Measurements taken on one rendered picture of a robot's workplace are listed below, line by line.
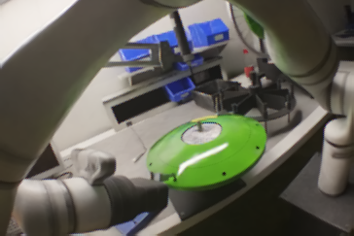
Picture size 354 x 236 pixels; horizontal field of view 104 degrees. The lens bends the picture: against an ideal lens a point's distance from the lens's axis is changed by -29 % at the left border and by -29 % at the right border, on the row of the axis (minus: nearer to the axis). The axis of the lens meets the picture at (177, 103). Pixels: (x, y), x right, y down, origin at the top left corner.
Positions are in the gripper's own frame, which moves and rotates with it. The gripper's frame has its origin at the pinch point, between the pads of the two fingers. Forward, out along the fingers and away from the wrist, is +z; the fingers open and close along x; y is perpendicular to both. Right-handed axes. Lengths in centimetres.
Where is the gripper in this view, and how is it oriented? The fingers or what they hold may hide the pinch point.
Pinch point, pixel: (173, 174)
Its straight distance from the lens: 39.9
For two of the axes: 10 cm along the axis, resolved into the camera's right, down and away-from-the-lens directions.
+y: -0.4, 9.8, -1.9
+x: 8.2, -0.7, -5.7
